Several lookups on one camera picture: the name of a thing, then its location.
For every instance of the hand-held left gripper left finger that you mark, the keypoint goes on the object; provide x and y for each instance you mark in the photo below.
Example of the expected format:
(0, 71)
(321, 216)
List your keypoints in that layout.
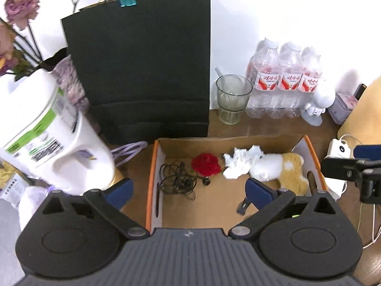
(120, 193)

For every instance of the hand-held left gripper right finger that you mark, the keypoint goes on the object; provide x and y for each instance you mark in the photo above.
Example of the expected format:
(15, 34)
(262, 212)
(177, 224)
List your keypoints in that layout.
(262, 195)

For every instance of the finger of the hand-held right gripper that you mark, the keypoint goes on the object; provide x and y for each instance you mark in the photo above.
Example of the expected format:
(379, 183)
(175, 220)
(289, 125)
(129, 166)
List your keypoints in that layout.
(339, 168)
(369, 152)

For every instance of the yellow white plush toy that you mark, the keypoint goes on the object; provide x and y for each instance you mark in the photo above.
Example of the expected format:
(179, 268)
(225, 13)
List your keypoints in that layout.
(285, 169)

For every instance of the white tissue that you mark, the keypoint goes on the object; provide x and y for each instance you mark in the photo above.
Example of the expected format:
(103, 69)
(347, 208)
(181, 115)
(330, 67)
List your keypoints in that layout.
(241, 162)

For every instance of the red cardboard box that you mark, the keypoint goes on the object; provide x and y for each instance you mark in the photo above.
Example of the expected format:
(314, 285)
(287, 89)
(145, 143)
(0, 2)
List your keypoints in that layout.
(208, 205)

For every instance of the red fabric flower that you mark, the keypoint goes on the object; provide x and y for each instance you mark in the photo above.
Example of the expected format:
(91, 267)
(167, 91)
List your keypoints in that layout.
(207, 164)

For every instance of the white power adapter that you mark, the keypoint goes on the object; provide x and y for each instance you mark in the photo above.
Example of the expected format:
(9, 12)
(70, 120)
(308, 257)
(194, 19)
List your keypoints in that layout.
(339, 149)

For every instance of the small lilac case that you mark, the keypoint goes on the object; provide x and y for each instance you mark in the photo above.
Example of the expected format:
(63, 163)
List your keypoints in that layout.
(342, 108)

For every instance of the white astronaut speaker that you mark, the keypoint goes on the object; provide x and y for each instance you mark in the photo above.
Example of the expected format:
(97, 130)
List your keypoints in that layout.
(320, 98)

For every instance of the white detergent bottle vase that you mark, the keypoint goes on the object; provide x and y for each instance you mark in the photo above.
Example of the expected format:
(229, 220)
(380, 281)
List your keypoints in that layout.
(50, 137)

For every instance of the clear water bottle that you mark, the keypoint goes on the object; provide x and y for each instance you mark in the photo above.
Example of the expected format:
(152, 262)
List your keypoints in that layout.
(311, 80)
(265, 83)
(291, 86)

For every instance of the glass cup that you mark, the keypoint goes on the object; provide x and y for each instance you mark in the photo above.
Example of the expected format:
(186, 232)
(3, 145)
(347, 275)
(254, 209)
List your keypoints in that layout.
(233, 101)

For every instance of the white printed packet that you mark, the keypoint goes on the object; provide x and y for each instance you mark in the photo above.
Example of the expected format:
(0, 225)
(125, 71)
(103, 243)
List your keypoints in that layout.
(13, 189)

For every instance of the purple knitted cloth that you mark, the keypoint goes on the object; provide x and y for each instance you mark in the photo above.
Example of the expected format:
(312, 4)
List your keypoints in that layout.
(71, 86)

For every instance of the black paper bag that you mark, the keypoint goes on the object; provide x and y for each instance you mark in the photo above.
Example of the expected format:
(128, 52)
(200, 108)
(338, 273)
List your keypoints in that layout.
(140, 65)

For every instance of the clear straw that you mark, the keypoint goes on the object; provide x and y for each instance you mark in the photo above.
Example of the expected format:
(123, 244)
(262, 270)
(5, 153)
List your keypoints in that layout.
(219, 73)

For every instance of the dried pink flowers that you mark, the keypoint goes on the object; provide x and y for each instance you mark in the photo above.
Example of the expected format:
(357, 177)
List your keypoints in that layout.
(20, 6)

